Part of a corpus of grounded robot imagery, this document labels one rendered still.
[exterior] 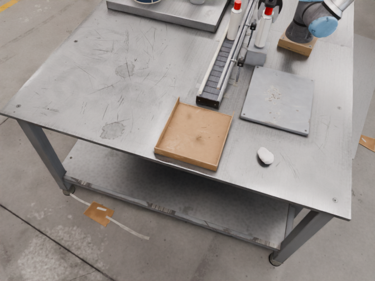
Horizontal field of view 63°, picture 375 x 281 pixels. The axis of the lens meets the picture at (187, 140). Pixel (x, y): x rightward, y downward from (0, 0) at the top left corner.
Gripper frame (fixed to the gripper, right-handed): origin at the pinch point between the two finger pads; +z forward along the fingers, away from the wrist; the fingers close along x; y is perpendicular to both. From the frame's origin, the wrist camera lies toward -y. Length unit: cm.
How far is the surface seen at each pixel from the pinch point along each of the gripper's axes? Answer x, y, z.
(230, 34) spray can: 16.0, 4.6, 14.8
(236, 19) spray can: 14.0, 4.8, 6.1
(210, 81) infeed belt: 17.0, -28.8, 18.4
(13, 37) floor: 228, 55, 106
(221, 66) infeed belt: 14.6, -16.6, 18.4
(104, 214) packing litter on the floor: 64, -77, 105
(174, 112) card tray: 28, -49, 23
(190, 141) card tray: 16, -62, 23
